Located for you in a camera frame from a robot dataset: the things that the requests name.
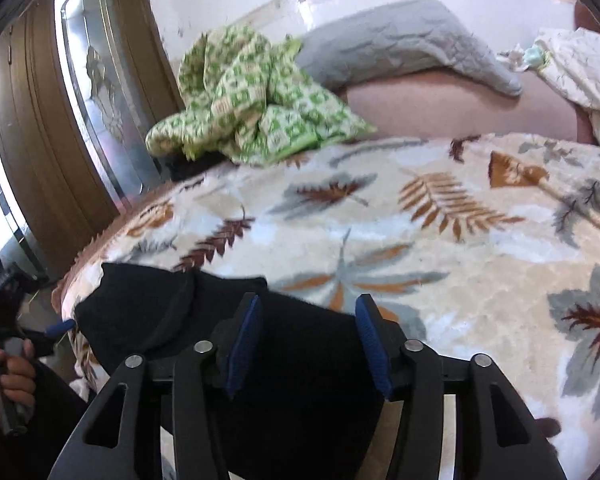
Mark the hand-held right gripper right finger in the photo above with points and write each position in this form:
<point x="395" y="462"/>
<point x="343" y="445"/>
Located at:
<point x="375" y="350"/>

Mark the leaf print fleece blanket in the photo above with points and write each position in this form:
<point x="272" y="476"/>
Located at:
<point x="480" y="270"/>

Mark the grey quilted blanket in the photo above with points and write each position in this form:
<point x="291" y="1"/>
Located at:
<point x="405" y="45"/>

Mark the pink bed sheet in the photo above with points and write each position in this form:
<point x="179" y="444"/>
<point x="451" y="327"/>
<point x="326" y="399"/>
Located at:
<point x="455" y="110"/>

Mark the person's dark clothing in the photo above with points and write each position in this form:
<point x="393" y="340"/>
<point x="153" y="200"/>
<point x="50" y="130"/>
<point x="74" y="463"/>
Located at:
<point x="35" y="450"/>

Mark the white floral quilt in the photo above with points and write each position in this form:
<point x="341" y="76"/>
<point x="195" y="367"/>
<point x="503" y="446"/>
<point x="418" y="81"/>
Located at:
<point x="580" y="70"/>

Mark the wooden door with glass panel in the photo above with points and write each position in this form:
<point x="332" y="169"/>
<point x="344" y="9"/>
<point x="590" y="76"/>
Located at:
<point x="45" y="135"/>

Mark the person's left hand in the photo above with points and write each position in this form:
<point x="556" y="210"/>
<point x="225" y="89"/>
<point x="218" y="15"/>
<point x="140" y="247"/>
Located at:
<point x="17" y="380"/>

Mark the dark cloth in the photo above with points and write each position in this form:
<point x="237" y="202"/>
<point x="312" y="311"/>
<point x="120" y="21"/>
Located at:
<point x="195" y="167"/>

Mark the black pants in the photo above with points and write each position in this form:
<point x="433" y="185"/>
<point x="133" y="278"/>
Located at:
<point x="300" y="390"/>

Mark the green checkered quilt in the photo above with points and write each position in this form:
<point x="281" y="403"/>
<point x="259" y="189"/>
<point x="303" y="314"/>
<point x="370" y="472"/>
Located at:
<point x="240" y="90"/>

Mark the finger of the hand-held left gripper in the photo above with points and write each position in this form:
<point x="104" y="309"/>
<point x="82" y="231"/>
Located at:
<point x="60" y="328"/>

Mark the pale green cloth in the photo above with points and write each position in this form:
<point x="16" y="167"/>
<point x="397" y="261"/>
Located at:
<point x="532" y="55"/>

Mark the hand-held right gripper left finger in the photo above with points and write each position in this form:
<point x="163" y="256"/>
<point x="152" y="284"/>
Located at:
<point x="242" y="345"/>

